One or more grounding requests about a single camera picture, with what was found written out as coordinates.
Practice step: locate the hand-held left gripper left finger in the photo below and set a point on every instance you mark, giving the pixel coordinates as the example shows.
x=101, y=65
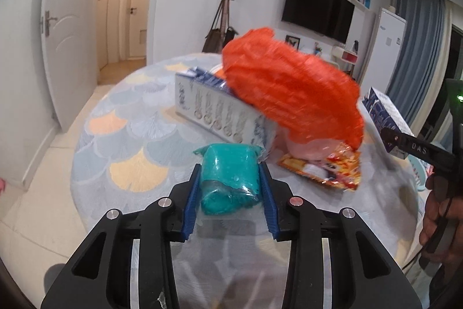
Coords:
x=191, y=200

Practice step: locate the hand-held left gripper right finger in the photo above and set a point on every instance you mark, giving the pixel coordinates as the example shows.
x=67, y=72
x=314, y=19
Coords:
x=269, y=200

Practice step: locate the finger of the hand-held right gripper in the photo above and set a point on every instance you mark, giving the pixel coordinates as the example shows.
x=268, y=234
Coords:
x=416, y=148

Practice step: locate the short white blue carton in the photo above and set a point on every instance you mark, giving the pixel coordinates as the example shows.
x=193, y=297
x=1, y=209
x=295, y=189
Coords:
x=383, y=113

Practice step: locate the teal clay packet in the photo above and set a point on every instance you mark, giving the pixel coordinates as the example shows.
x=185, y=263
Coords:
x=228, y=167

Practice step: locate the pink clay packet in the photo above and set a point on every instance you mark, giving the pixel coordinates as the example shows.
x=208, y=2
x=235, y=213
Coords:
x=314, y=150

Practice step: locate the orange plastic bag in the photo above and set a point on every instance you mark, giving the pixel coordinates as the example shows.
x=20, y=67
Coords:
x=289, y=84

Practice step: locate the person's right forearm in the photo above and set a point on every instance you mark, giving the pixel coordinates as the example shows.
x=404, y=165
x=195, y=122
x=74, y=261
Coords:
x=452, y=287

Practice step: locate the person's right hand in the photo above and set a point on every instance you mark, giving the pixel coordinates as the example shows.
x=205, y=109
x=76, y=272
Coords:
x=430, y=218

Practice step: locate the orange printed snack packet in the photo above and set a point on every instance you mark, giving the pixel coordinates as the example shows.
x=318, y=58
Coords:
x=332, y=173

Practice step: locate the fan-pattern tablecloth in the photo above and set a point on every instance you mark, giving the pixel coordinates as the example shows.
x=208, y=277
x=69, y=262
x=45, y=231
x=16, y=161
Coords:
x=126, y=149

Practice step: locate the blue grey curtain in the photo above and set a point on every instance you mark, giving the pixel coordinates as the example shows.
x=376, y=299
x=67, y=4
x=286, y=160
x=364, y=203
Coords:
x=419, y=41

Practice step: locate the long white blue carton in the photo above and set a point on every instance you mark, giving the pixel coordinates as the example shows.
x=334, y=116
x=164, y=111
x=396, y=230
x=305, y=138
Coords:
x=217, y=113

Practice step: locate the white standing air conditioner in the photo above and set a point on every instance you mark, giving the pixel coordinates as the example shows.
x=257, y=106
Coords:
x=387, y=48

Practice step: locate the red white box shelf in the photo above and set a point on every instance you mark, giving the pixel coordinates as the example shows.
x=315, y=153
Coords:
x=348, y=57

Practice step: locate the pen cup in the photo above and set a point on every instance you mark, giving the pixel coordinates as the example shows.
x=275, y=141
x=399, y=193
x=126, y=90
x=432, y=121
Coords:
x=317, y=48

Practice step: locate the brown handbag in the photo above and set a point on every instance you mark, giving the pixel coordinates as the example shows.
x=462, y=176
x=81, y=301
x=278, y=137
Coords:
x=213, y=39

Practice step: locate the black handbag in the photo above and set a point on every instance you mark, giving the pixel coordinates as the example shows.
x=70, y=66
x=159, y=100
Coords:
x=230, y=34

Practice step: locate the black television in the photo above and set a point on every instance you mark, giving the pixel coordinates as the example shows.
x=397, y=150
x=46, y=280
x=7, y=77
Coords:
x=314, y=5

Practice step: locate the plain hallway door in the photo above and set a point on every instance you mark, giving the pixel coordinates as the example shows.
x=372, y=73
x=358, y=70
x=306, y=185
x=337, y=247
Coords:
x=105, y=23

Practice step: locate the white open door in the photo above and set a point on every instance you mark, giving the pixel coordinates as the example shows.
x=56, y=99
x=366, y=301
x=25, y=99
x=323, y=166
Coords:
x=68, y=23

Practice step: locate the butterfly picture frame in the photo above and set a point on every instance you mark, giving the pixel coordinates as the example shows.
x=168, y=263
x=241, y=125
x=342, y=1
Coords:
x=293, y=41

